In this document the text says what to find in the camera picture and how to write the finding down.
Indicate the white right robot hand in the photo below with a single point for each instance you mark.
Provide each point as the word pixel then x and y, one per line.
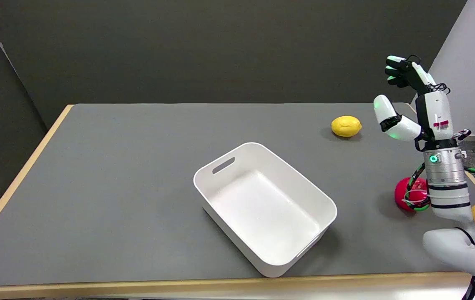
pixel 436 112

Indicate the red apple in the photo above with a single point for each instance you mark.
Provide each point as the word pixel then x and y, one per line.
pixel 402 195

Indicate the yellow lemon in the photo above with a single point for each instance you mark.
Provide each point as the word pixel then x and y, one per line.
pixel 346 126

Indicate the white plastic bin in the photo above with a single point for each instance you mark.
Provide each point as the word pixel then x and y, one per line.
pixel 264 208

